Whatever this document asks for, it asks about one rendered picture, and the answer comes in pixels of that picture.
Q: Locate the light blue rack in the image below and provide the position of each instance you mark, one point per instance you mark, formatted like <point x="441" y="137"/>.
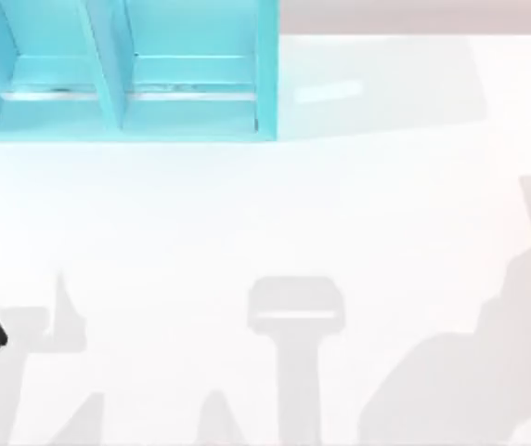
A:
<point x="107" y="69"/>

